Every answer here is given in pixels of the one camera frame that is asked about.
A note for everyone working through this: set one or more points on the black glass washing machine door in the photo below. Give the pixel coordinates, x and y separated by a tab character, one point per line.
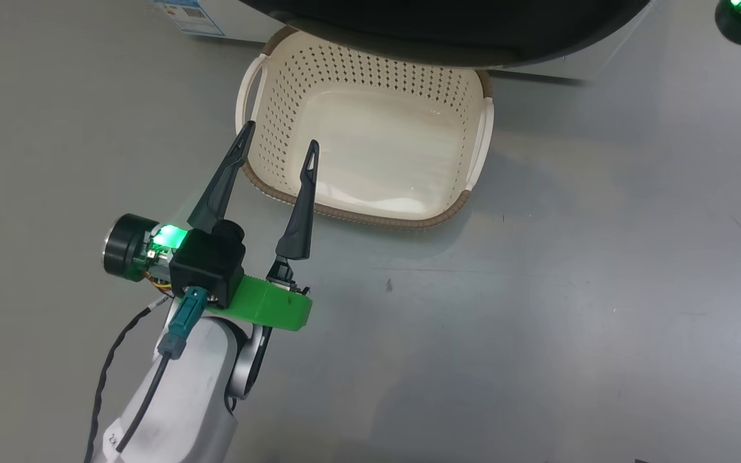
448	26

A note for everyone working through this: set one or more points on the blue energy label sticker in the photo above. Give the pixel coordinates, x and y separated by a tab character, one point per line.
190	14

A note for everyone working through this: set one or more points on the white washing machine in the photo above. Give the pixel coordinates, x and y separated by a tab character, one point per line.
242	16

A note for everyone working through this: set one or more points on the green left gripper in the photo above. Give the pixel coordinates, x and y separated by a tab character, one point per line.
267	307

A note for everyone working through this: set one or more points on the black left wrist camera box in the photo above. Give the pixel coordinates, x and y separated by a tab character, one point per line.
210	263

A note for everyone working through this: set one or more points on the cream perforated laundry basket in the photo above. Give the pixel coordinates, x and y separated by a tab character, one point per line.
377	148

